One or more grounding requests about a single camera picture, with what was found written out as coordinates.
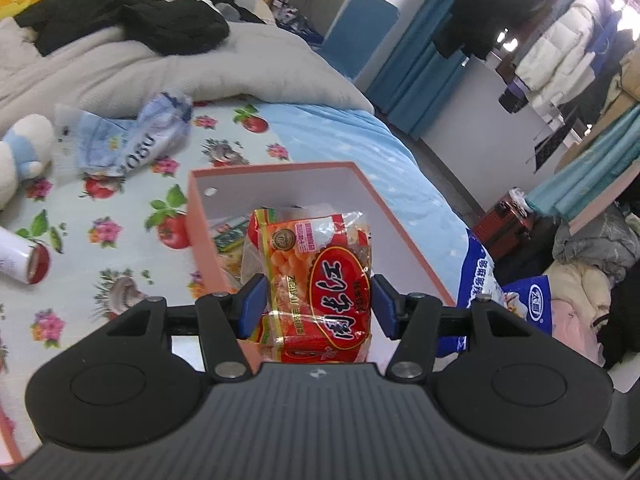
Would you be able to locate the red orange snack packet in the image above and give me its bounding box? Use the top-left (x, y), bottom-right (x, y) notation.
top-left (241, 205), bottom-right (372, 364)

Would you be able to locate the blue white snack bag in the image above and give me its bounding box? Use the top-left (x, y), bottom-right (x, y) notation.
top-left (456, 231), bottom-right (553, 335)

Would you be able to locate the floral bed sheet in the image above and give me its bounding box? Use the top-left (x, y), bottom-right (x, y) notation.
top-left (1, 100), bottom-right (469, 456)

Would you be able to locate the red suitcase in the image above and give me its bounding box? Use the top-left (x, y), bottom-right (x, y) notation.
top-left (473, 188), bottom-right (535, 262)

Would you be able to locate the white spray can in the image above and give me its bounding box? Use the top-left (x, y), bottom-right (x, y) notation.
top-left (0, 228), bottom-right (50, 285)

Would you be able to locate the light blue plastic bag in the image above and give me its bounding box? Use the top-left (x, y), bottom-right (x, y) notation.
top-left (53, 104), bottom-right (136, 182)

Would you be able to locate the crumpled blue white bag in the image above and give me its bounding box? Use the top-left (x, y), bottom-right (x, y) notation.
top-left (115, 91), bottom-right (193, 177)

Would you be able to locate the white blue plush toy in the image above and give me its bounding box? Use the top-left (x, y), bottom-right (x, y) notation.
top-left (0, 114), bottom-right (55, 209)

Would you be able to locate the blue curtain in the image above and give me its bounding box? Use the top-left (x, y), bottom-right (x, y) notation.
top-left (366, 0), bottom-right (468, 139)

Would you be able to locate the grey quilt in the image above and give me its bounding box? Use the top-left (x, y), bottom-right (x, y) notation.
top-left (1, 18), bottom-right (373, 129)

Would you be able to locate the hanging clothes rack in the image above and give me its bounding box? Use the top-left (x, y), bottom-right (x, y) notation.
top-left (433, 0), bottom-right (622, 114)

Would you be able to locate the black clothes pile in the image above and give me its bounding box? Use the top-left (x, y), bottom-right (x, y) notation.
top-left (14, 0), bottom-right (264, 56)

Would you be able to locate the blue chair back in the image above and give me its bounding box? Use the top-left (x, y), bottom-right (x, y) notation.
top-left (317, 0), bottom-right (399, 80)

